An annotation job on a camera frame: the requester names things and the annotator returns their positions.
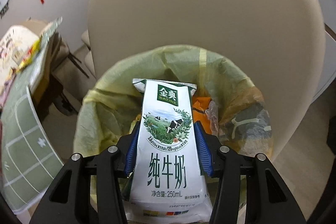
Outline green white milk carton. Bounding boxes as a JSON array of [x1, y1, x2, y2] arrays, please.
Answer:
[[124, 79, 213, 223]]

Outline trash bin with yellow bag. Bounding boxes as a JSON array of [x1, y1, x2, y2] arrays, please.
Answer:
[[73, 44, 274, 214]]

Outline green grid tablecloth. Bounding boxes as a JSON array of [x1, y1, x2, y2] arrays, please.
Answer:
[[1, 18, 63, 214]]

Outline orange wrapper in bin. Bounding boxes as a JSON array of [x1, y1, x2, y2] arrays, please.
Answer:
[[192, 97, 212, 135]]

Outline beige chair middle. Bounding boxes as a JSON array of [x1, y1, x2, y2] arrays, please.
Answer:
[[81, 30, 96, 77]]

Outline beige chair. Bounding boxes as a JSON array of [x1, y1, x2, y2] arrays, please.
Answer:
[[88, 0, 325, 156], [81, 30, 96, 77]]

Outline yellow red snack bag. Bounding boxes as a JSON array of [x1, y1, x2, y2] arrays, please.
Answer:
[[13, 38, 42, 74]]

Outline white mesh food cover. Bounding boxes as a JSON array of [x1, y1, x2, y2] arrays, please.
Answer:
[[1, 25, 40, 92]]

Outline beige chair nearest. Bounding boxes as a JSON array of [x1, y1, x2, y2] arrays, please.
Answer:
[[88, 0, 325, 156]]

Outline panda wall clock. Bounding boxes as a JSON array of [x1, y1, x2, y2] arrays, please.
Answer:
[[0, 0, 9, 18]]

